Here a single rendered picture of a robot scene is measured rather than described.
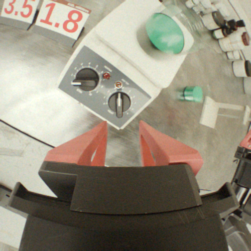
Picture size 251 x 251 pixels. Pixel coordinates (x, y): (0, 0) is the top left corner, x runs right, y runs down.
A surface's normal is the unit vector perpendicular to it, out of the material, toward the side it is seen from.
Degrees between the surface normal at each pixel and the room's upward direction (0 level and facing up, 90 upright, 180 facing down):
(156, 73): 0
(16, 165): 0
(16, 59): 0
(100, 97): 30
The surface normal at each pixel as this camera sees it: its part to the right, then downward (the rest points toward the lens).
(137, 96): 0.02, 0.60
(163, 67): 0.34, 0.21
